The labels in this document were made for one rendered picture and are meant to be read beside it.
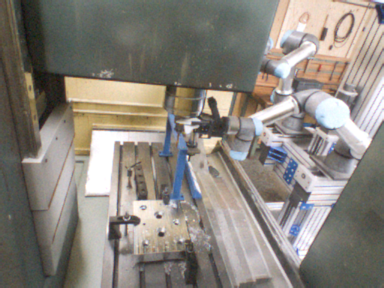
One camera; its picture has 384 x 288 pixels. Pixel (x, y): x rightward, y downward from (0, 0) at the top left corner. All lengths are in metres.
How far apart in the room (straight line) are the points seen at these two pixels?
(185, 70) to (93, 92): 1.31
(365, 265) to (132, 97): 1.67
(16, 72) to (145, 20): 0.33
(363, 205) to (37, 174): 1.08
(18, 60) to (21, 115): 0.14
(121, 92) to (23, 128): 1.29
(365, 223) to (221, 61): 0.77
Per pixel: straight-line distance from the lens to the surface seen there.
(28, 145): 0.82
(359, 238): 1.19
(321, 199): 1.72
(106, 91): 2.02
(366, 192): 1.14
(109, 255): 1.21
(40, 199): 0.90
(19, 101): 0.77
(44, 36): 0.80
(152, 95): 2.02
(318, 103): 1.20
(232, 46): 0.82
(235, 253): 1.52
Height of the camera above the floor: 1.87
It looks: 29 degrees down
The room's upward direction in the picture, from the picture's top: 11 degrees clockwise
